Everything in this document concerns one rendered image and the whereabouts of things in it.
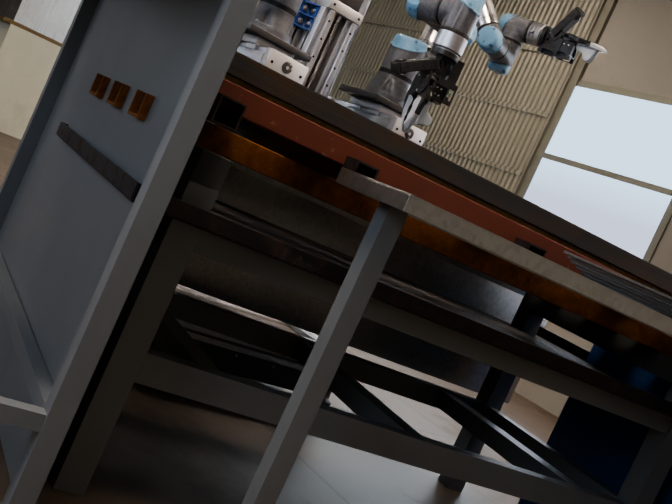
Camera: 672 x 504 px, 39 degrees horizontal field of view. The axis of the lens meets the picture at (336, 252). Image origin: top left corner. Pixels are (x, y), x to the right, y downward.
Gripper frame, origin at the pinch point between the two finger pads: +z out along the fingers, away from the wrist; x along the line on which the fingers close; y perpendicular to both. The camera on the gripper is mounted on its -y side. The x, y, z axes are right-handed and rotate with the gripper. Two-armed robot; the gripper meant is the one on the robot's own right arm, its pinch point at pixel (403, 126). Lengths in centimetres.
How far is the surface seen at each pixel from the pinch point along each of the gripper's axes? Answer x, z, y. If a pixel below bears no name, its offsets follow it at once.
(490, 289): 41, 29, 76
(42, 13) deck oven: 735, -16, 8
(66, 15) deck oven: 738, -25, 28
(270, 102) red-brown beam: -37, 11, -47
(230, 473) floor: -6, 91, -7
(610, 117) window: 297, -100, 304
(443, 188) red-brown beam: -37.0, 11.3, -6.2
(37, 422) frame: -55, 73, -68
